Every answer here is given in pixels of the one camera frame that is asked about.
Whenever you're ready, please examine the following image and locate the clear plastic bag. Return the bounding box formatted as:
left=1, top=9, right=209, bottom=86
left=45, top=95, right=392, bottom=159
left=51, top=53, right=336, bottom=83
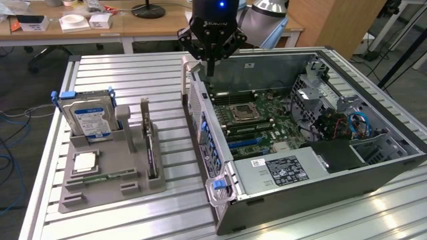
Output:
left=0, top=0, right=33, bottom=14

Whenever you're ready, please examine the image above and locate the wooden desk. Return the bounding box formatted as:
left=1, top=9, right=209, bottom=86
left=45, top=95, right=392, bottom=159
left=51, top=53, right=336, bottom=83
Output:
left=0, top=0, right=307, bottom=48

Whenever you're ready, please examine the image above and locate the metal disk bay cage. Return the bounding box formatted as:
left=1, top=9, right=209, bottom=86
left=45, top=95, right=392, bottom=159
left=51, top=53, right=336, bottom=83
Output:
left=288, top=73, right=336, bottom=126

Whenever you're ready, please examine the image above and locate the silver hard disk blue label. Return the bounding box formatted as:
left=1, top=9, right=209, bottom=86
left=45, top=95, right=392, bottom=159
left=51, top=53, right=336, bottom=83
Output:
left=60, top=97, right=113, bottom=139

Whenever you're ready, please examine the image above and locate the grey power supply unit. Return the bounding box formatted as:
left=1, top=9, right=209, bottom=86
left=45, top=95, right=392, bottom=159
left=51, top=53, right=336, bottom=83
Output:
left=232, top=146, right=331, bottom=197

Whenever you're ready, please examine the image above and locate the white floor box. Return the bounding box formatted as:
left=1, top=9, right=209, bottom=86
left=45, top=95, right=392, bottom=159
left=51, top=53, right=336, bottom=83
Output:
left=352, top=32, right=376, bottom=56

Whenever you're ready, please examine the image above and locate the silver chipset heatsink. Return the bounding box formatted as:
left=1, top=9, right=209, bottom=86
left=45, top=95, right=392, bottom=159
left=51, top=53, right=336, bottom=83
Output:
left=271, top=141, right=295, bottom=153

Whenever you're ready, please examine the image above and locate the white floor cable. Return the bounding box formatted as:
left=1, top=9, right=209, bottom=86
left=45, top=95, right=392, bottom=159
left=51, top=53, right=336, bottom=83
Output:
left=0, top=103, right=56, bottom=118

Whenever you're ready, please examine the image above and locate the open black PC case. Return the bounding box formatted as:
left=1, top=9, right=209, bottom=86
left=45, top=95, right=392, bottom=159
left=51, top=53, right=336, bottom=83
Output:
left=179, top=48, right=427, bottom=236

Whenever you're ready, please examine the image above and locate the black wire bundle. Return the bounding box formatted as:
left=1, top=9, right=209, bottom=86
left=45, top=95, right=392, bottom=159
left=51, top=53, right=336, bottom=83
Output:
left=288, top=94, right=354, bottom=144

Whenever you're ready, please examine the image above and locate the wooden cabinet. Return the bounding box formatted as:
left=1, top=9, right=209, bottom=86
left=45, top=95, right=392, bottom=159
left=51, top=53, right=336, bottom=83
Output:
left=286, top=0, right=390, bottom=60

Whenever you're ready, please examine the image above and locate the white box black lid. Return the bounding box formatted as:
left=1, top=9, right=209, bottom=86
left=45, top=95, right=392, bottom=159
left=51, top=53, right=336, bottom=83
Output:
left=15, top=14, right=51, bottom=33

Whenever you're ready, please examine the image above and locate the Nvidia graphics card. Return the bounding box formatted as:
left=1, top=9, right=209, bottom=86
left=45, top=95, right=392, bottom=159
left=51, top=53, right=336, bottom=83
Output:
left=139, top=97, right=161, bottom=180

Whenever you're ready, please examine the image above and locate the small white cardboard box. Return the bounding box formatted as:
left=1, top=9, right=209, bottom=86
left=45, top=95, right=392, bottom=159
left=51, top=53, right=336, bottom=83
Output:
left=88, top=13, right=113, bottom=30

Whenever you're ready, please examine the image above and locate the black round lamp base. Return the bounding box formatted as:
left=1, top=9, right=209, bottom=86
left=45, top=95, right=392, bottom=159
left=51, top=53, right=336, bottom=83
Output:
left=131, top=0, right=167, bottom=19

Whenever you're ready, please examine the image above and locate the silver CPU chip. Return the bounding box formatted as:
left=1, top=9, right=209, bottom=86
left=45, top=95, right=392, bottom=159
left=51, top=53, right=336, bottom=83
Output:
left=72, top=152, right=99, bottom=173

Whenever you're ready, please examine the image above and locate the blue floor cable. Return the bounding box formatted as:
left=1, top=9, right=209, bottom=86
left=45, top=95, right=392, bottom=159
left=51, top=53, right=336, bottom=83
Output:
left=0, top=117, right=33, bottom=216

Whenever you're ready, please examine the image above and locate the blue expansion slot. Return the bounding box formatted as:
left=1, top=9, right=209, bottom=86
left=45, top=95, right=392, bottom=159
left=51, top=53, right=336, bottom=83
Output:
left=227, top=136, right=265, bottom=149

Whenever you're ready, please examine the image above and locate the white box with round tape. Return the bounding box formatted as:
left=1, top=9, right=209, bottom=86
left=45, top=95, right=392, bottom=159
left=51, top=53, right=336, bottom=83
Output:
left=59, top=13, right=92, bottom=34

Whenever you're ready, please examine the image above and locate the installed RAM stick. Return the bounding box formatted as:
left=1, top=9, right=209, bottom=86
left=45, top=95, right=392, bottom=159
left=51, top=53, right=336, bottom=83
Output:
left=225, top=121, right=275, bottom=133

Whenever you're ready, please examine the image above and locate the green motherboard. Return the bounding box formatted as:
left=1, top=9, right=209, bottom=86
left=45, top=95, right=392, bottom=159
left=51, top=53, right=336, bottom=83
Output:
left=207, top=83, right=303, bottom=161

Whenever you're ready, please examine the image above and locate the white desk frame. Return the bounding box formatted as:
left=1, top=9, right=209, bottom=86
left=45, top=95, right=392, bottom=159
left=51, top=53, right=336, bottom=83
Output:
left=368, top=0, right=427, bottom=51

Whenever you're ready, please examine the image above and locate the metal CPU socket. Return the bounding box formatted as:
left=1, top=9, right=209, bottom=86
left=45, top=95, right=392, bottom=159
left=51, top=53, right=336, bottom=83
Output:
left=229, top=102, right=260, bottom=124

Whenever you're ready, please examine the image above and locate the green RAM stick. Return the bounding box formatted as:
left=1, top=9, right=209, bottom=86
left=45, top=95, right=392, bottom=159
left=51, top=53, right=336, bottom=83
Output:
left=79, top=169, right=135, bottom=185

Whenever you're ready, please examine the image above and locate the printed plastic packet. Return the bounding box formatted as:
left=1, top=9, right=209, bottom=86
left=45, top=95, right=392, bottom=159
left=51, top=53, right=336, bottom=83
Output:
left=81, top=0, right=117, bottom=15

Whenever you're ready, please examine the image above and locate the black slanted stand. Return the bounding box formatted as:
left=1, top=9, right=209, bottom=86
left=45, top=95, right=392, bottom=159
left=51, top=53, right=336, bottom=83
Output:
left=376, top=0, right=427, bottom=89

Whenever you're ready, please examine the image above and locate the blue disk wire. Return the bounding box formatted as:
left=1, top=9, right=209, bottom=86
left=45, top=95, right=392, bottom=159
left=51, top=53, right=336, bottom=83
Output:
left=347, top=111, right=374, bottom=139

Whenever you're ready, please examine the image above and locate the grey plastic parts rack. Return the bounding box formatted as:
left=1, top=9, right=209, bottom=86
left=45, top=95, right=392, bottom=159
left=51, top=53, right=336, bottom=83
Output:
left=57, top=104, right=168, bottom=215

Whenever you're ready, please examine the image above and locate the blue hard disk caddy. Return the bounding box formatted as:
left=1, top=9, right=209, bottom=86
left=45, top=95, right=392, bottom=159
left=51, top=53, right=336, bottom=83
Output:
left=49, top=86, right=117, bottom=132

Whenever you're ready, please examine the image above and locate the black office chair base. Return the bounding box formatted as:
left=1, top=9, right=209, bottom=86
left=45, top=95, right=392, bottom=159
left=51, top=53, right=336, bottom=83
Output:
left=25, top=45, right=73, bottom=74

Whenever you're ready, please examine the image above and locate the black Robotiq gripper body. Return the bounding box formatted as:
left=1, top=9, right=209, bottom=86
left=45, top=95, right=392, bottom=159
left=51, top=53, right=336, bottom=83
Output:
left=188, top=0, right=239, bottom=48

